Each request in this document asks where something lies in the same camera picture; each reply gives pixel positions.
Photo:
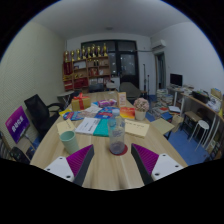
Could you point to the pink flowers in white pot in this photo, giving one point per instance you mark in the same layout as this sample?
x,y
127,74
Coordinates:
x,y
141,106

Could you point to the white round stool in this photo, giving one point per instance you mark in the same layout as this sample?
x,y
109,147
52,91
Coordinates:
x,y
202,125

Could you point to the low wooden side table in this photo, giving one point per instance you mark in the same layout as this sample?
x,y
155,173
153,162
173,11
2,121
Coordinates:
x,y
162,126

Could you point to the mint green ribbed cup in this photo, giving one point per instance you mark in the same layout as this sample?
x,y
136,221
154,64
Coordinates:
x,y
69,142

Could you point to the clear plastic water bottle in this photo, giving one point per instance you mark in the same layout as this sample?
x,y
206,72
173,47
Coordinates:
x,y
116,136

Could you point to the beige paper envelope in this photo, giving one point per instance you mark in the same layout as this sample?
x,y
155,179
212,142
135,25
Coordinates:
x,y
137,128

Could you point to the yellow gift box red ribbon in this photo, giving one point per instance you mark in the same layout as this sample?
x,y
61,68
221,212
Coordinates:
x,y
81,102

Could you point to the white wall air conditioner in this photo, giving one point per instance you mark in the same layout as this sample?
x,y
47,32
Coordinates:
x,y
158,46

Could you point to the purple sign board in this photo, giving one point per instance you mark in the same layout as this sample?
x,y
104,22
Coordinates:
x,y
17,125

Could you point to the wooden shelf unit with trophies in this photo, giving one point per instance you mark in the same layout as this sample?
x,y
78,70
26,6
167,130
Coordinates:
x,y
86,71

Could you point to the orange red book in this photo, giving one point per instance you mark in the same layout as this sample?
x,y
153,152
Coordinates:
x,y
127,113

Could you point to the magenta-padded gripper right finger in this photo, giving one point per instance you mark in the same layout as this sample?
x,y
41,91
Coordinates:
x,y
148,159

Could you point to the orange standing card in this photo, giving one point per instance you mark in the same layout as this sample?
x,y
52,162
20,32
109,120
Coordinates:
x,y
122,99

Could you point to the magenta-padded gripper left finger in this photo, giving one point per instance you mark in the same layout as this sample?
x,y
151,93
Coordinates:
x,y
78,160

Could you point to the black computer monitor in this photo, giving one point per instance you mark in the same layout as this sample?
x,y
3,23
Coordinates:
x,y
176,80

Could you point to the black office chair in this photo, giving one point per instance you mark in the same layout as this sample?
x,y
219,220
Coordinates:
x,y
36,110

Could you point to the flat round red coaster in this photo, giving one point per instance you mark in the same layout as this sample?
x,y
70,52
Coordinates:
x,y
125,150

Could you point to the blue brochure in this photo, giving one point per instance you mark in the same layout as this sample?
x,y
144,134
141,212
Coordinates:
x,y
74,116

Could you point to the pale yellow notebook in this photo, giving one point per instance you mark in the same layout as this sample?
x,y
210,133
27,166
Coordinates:
x,y
65,126

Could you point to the grey armchair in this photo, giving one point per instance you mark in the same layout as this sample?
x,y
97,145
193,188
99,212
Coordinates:
x,y
130,89

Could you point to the long wooden side desk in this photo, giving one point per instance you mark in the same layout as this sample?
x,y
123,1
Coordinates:
x,y
200,101

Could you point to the stack of books on floor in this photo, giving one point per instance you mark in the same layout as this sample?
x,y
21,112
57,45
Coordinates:
x,y
163,101

